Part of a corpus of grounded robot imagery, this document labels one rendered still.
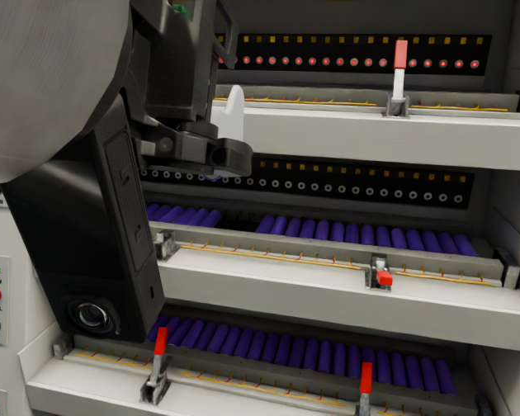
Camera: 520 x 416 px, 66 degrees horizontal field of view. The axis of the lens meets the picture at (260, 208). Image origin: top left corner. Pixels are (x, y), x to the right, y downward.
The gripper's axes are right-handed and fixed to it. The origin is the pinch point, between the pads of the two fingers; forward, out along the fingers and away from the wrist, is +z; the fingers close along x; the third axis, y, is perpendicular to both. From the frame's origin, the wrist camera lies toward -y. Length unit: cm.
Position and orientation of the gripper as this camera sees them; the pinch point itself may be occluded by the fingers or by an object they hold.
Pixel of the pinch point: (212, 169)
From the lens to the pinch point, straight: 30.8
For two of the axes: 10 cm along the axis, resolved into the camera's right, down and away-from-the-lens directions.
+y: 1.1, -9.9, -0.2
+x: -9.7, -1.2, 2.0
